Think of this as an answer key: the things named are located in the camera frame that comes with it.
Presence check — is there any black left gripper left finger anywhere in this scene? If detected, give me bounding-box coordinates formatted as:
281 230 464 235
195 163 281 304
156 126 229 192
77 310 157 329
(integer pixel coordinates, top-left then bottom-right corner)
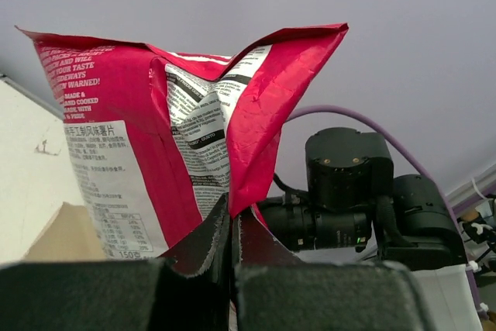
1 195 229 330

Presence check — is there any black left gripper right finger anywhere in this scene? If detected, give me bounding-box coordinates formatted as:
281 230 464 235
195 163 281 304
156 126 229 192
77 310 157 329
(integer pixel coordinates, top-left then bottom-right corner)
232 210 430 330

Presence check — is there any beige paper bag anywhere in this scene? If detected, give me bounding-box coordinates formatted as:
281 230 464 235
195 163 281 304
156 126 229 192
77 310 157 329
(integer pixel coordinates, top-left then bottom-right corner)
22 202 106 263

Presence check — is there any pink chip bag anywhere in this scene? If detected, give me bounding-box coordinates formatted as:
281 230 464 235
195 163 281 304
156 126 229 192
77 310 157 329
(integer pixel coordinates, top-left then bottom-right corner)
27 23 349 260

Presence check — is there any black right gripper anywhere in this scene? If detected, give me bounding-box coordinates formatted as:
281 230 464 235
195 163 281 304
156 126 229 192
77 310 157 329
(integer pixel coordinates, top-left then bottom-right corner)
258 127 394 252

